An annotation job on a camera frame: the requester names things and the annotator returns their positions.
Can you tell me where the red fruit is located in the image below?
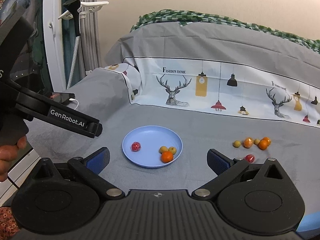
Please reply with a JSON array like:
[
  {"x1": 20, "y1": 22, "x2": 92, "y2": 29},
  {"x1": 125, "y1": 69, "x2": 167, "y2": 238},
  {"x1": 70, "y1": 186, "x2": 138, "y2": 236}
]
[
  {"x1": 245, "y1": 154, "x2": 255, "y2": 163},
  {"x1": 131, "y1": 141, "x2": 141, "y2": 152}
]

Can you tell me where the yellow-green fruit front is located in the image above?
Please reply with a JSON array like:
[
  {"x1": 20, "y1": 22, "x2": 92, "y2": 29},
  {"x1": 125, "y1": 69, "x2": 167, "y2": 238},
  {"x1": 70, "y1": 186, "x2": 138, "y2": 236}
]
[{"x1": 168, "y1": 146, "x2": 177, "y2": 155}]

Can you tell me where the orange tangerine front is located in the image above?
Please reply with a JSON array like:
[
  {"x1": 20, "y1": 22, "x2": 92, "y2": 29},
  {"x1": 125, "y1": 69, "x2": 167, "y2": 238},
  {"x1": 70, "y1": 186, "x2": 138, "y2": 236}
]
[{"x1": 161, "y1": 151, "x2": 174, "y2": 163}]

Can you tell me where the orange tangerine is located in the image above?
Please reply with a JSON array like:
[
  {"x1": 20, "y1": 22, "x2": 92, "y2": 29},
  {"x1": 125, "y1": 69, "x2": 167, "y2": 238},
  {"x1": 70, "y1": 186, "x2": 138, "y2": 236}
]
[
  {"x1": 161, "y1": 151, "x2": 174, "y2": 163},
  {"x1": 258, "y1": 140, "x2": 269, "y2": 151},
  {"x1": 263, "y1": 137, "x2": 271, "y2": 146}
]

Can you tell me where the person's left hand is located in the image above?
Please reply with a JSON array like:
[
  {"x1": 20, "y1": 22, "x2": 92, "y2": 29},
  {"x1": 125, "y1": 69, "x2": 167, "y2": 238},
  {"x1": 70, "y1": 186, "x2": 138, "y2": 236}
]
[{"x1": 0, "y1": 136, "x2": 27, "y2": 182}]

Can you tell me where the shiny orange wrapped fruit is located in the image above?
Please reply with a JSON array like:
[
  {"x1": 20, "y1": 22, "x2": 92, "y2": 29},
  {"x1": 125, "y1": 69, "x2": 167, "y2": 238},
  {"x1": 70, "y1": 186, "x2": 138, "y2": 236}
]
[{"x1": 243, "y1": 137, "x2": 254, "y2": 148}]

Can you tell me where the orange tangerine middle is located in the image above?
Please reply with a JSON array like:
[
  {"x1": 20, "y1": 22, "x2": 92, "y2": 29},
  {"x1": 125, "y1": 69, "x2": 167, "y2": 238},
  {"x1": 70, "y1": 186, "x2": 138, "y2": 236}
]
[{"x1": 258, "y1": 140, "x2": 269, "y2": 151}]

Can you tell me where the black smartphone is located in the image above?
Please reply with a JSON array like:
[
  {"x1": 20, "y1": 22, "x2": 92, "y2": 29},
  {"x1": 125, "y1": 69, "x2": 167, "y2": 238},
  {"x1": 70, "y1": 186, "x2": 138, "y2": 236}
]
[{"x1": 45, "y1": 92, "x2": 75, "y2": 105}]

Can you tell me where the orange tangerine back right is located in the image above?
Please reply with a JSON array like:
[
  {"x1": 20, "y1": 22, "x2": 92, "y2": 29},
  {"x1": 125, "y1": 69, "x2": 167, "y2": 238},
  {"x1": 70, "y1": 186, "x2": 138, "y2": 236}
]
[{"x1": 263, "y1": 137, "x2": 271, "y2": 146}]

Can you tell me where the blue round plastic plate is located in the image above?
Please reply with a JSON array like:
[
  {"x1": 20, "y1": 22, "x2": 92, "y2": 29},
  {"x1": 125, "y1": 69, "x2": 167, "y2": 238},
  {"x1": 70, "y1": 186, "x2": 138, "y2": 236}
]
[{"x1": 121, "y1": 125, "x2": 183, "y2": 168}]

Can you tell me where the grey printed bed sheet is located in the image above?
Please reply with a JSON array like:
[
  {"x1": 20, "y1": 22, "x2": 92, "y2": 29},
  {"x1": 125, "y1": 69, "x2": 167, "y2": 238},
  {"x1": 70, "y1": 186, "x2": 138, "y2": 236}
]
[{"x1": 28, "y1": 23, "x2": 319, "y2": 213}]

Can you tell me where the grey curtain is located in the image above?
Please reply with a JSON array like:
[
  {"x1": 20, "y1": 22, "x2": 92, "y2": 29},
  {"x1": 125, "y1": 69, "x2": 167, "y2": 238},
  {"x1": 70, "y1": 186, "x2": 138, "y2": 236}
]
[{"x1": 61, "y1": 0, "x2": 101, "y2": 85}]

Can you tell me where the white door frame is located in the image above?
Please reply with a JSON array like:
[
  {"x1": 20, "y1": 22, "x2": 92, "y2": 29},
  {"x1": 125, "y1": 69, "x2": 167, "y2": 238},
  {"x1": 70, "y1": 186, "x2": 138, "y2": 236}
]
[{"x1": 43, "y1": 0, "x2": 66, "y2": 92}]

